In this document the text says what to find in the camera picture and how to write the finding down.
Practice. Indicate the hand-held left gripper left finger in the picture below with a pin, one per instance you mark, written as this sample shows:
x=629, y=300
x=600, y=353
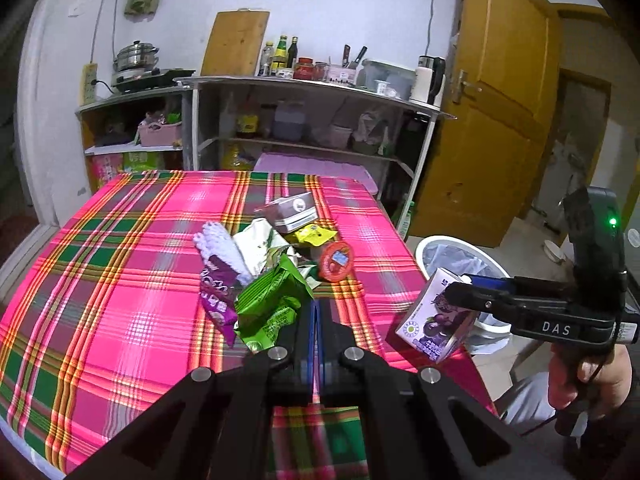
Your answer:
x=306, y=345

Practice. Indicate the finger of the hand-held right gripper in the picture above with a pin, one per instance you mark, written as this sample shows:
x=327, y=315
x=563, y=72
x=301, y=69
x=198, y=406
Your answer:
x=487, y=281
x=475, y=299

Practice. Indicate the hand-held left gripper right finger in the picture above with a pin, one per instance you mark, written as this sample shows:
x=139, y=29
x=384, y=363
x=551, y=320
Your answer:
x=325, y=345

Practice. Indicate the purple drink carton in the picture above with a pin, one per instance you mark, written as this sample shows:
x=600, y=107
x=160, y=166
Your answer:
x=430, y=320

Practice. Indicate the green snack packet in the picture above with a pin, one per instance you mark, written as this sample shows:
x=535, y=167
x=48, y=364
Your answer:
x=265, y=305

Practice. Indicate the white round trash bin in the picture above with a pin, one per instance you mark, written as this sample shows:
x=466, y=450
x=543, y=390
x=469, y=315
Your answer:
x=422, y=256

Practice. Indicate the purple snack packet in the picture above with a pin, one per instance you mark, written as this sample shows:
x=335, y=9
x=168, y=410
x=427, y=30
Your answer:
x=215, y=295

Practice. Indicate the white snack wrapper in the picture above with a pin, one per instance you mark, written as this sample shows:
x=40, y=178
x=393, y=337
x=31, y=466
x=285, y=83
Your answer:
x=255, y=245

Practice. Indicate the person's right forearm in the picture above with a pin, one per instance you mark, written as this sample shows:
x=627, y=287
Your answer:
x=610, y=450

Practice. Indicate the white trash bin with liner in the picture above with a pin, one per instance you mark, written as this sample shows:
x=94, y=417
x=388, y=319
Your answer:
x=450, y=255

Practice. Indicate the person's right hand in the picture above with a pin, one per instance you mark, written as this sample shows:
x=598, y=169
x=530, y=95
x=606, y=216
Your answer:
x=612, y=380

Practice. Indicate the red round cup lid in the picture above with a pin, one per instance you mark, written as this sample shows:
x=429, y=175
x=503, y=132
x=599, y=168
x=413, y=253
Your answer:
x=336, y=260

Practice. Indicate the green glass bottle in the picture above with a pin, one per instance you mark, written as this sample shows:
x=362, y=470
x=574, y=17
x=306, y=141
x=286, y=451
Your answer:
x=406, y=220

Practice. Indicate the yellow snack packet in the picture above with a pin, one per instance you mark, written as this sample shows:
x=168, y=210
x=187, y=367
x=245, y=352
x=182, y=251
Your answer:
x=312, y=234

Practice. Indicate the person's grey trouser leg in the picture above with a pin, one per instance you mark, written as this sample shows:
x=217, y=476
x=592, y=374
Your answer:
x=530, y=400

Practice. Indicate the white ridged plastic tray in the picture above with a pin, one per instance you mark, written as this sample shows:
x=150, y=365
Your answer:
x=220, y=245

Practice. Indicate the yellow wooden door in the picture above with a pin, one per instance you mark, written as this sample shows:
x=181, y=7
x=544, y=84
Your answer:
x=500, y=110

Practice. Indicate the pink lid storage box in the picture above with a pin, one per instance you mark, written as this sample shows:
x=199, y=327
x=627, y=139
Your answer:
x=310, y=165

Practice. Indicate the crumpled plastic bag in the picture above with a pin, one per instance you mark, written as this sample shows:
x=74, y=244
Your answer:
x=370, y=132

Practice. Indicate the pink plaid tablecloth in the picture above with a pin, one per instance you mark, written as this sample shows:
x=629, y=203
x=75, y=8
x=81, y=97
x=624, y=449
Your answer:
x=125, y=285

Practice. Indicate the yellow cooking oil bottle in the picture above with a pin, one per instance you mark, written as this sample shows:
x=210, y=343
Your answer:
x=237, y=157

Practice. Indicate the white electric kettle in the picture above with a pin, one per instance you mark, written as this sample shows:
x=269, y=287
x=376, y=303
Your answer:
x=425, y=85

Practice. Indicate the small white cup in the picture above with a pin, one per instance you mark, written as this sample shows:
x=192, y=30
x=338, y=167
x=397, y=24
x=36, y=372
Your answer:
x=383, y=88

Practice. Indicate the purple plastic jug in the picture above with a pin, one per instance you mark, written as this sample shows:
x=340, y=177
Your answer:
x=289, y=122

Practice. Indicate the clear plastic container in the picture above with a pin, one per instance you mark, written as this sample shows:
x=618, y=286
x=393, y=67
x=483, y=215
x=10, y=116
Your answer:
x=390, y=77

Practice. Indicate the dark bottle yellow label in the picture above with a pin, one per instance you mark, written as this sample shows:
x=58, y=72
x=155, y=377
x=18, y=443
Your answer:
x=247, y=121

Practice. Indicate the white plastic bottle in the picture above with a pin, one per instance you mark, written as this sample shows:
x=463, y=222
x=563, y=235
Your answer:
x=227, y=115

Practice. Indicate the green packaged goods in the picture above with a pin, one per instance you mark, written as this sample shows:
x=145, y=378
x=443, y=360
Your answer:
x=142, y=162

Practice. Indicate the pink knife holder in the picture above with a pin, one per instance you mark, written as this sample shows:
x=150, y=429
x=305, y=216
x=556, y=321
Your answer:
x=345, y=72

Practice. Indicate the pink plastic basket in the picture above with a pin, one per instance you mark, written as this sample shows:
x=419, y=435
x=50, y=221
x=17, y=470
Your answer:
x=160, y=135

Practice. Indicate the metal kitchen shelf rack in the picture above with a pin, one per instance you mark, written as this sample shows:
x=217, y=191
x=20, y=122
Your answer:
x=300, y=86

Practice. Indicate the pink packaged goods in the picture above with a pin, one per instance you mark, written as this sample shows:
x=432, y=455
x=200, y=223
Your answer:
x=107, y=172

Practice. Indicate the red jar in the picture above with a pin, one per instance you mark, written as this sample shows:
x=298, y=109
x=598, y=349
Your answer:
x=303, y=69

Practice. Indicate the small clear seasoning bottle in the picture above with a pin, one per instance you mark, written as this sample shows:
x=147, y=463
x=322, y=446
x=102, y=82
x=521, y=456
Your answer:
x=266, y=60

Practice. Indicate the green bottle yellow label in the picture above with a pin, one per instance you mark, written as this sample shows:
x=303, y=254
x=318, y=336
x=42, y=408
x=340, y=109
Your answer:
x=281, y=55

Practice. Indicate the dark glass sauce bottle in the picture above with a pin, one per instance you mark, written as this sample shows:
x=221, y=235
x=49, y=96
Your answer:
x=293, y=52

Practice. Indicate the small white shelf unit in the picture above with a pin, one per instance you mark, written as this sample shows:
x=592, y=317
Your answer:
x=125, y=99

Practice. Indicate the wooden cutting board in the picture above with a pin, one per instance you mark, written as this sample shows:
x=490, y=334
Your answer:
x=235, y=45

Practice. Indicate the black induction cooker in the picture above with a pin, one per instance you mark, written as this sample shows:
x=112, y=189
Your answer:
x=150, y=79

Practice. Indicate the steel steamer pot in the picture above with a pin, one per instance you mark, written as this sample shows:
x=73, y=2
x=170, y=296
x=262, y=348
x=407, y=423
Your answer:
x=135, y=57

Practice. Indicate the yellowed power strip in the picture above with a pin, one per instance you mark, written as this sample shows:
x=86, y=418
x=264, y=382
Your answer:
x=89, y=85

